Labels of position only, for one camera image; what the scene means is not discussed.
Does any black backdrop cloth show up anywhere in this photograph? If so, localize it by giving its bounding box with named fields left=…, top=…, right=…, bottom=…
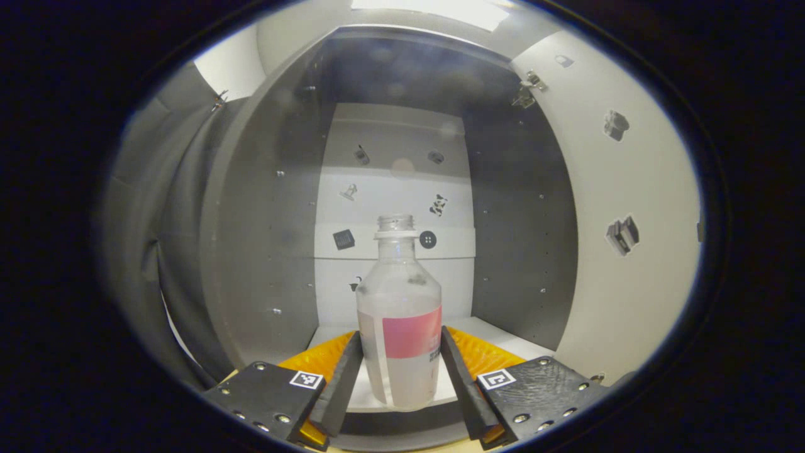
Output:
left=104, top=63, right=252, bottom=391

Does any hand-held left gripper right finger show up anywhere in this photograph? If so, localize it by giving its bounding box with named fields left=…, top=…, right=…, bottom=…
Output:
left=440, top=325, right=609, bottom=450

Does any beige cabinet door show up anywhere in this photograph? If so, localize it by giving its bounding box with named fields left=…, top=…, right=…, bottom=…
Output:
left=511, top=30, right=702, bottom=386

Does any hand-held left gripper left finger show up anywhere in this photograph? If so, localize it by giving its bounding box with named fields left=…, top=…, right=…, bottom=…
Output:
left=204, top=330, right=364, bottom=451

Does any metal door hinge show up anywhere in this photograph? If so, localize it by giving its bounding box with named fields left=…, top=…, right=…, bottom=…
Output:
left=511, top=69, right=547, bottom=109

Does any clear bottle with pink label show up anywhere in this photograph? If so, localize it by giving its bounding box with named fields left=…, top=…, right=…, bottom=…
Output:
left=356, top=214, right=443, bottom=411

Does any large ceiling light panel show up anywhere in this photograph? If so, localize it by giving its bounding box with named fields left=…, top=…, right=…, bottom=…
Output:
left=351, top=0, right=510, bottom=32

